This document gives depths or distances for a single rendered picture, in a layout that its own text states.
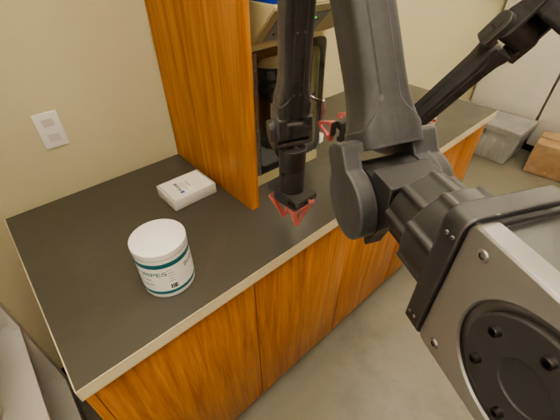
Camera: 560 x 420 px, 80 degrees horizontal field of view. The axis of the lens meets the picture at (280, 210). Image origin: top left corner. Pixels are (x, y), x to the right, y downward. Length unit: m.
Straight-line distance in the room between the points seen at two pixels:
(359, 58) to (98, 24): 1.03
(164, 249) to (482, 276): 0.68
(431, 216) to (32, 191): 1.26
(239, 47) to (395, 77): 0.58
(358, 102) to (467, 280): 0.19
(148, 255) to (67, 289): 0.29
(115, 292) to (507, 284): 0.87
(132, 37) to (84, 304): 0.84
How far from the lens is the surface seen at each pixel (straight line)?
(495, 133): 3.61
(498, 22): 0.91
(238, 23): 0.86
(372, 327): 1.97
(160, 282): 0.86
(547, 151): 3.61
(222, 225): 1.05
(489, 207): 0.24
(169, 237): 0.83
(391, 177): 0.31
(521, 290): 0.21
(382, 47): 0.35
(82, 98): 1.30
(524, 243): 0.22
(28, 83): 1.26
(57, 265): 1.10
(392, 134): 0.34
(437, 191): 0.29
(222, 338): 1.08
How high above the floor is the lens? 1.64
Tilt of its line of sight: 40 degrees down
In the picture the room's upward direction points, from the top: straight up
